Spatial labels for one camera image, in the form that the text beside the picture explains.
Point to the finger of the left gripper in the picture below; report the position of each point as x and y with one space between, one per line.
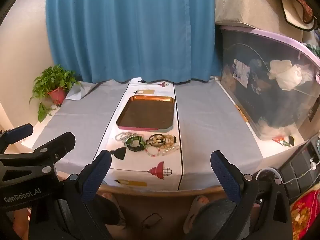
11 136
57 148

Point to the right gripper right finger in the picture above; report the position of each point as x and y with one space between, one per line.
228 175

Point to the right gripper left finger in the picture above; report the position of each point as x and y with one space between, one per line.
93 174

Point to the green black smartwatch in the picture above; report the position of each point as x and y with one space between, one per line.
135 143

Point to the pearl safety pin brooch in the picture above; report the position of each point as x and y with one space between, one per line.
170 150

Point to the potted green plant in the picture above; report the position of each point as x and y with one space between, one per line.
51 88

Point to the grey white table cloth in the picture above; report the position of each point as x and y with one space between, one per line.
205 120

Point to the red floral cloth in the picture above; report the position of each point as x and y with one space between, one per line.
304 212

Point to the orange metal tray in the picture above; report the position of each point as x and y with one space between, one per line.
147 113

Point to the clear storage bin purple lid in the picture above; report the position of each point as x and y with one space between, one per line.
273 79

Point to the blue curtain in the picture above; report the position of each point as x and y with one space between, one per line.
172 40

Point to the beige fabric storage box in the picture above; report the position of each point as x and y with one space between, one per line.
259 14

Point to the patterned hanging bag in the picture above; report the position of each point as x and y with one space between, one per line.
299 14

